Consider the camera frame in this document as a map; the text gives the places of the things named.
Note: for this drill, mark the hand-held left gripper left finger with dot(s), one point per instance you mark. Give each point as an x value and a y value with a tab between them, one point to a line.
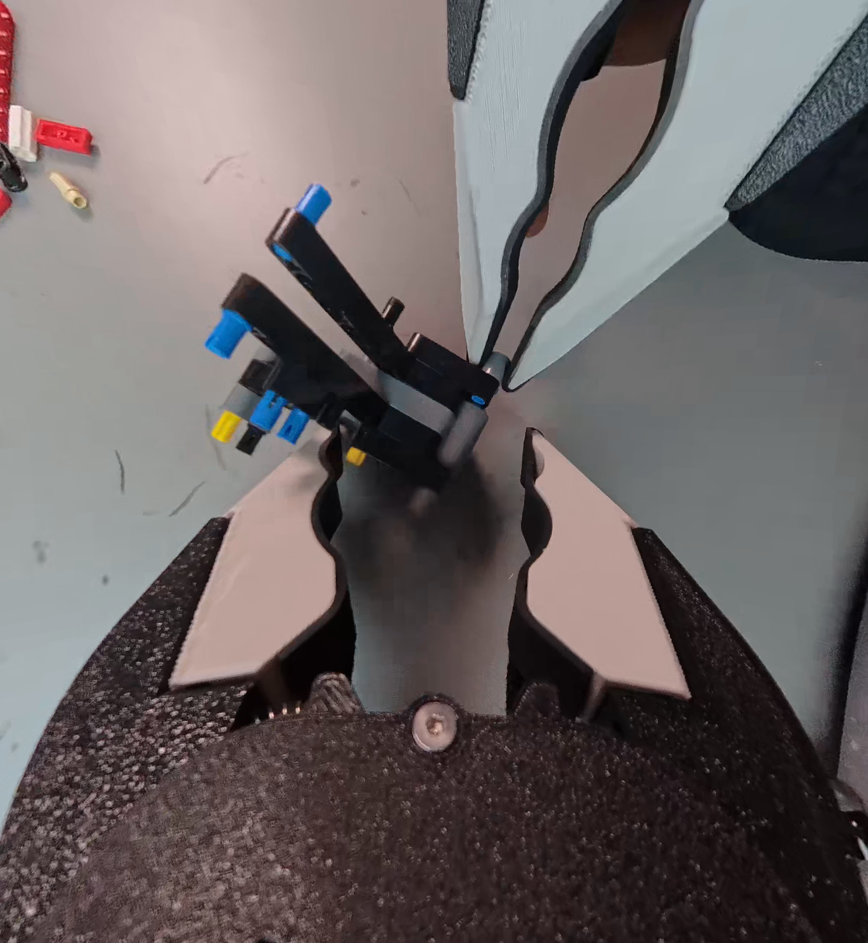
257	582

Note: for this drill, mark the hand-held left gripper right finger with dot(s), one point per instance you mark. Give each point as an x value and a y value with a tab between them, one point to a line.
603	597

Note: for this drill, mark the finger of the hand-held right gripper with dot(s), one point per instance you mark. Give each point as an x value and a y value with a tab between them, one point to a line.
500	147
736	96

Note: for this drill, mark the grey connector brick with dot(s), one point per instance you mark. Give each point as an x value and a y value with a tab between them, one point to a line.
494	363

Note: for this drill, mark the black toy brick assembly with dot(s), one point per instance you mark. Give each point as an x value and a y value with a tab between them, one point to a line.
331	353

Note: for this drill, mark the grey desk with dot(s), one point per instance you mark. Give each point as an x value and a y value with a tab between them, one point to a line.
147	331

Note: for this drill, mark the person's right hand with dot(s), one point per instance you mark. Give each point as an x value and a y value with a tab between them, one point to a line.
647	33

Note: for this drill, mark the tan pin brick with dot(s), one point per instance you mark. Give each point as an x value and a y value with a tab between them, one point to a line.
69	190

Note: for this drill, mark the small red plate brick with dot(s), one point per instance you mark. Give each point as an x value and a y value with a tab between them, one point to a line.
64	136

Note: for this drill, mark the small white brick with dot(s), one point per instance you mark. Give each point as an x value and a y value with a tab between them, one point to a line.
23	134

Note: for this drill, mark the black connector brick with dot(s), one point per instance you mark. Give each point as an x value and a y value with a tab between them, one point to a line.
1	166

